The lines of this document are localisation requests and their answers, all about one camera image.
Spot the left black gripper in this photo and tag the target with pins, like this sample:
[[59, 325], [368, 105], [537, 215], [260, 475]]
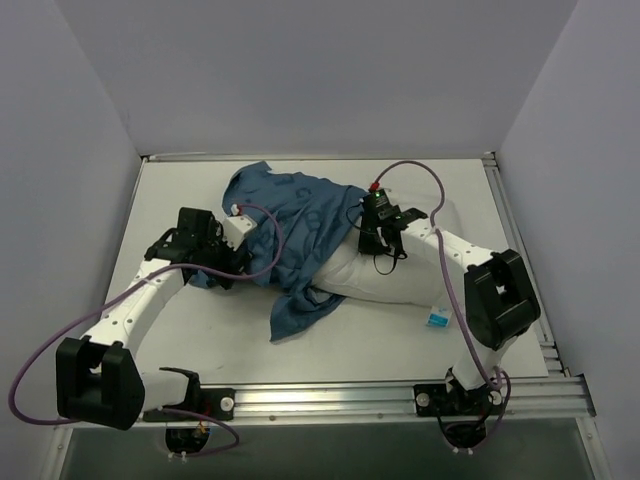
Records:
[[232, 265]]

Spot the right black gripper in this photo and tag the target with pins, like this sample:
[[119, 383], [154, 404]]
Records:
[[373, 240]]

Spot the blue cartoon print pillowcase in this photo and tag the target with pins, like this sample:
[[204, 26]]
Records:
[[301, 221]]

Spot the white pillow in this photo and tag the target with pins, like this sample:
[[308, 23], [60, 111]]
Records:
[[351, 274]]

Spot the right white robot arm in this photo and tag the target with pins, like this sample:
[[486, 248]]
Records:
[[490, 292]]

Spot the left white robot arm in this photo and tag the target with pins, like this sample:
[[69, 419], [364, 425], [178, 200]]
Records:
[[97, 378]]

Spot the blue white pillow tag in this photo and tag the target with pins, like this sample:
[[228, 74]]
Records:
[[439, 317]]

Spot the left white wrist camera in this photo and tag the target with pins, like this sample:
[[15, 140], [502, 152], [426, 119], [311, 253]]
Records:
[[236, 228]]

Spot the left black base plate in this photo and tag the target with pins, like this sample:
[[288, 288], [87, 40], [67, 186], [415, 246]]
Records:
[[217, 403]]

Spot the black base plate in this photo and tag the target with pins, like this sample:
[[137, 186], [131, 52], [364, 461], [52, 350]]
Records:
[[450, 399], [217, 403]]

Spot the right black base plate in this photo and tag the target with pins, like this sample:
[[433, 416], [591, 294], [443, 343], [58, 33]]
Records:
[[450, 399]]

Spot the aluminium right side rail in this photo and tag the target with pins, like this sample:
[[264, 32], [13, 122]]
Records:
[[542, 326]]

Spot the aluminium rail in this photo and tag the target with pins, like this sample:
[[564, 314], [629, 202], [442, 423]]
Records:
[[542, 326], [393, 401]]

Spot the aluminium front rail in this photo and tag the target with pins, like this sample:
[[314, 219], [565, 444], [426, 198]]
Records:
[[393, 401]]

